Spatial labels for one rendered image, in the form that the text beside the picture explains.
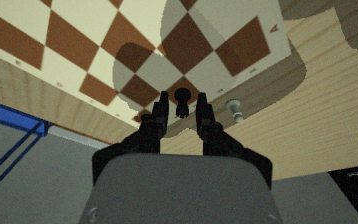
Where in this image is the brown and cream chessboard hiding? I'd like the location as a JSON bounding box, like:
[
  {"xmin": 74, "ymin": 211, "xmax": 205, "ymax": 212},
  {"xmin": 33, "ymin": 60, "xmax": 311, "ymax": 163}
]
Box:
[{"xmin": 0, "ymin": 0, "xmax": 291, "ymax": 129}]

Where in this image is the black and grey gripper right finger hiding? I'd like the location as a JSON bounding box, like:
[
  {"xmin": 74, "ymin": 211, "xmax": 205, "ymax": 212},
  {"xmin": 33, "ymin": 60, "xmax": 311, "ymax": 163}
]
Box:
[{"xmin": 195, "ymin": 92, "xmax": 273, "ymax": 192}]

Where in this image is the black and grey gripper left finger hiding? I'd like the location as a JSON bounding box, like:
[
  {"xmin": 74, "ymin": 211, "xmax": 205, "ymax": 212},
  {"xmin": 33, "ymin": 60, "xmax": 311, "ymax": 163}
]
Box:
[{"xmin": 92, "ymin": 91, "xmax": 169, "ymax": 188}]

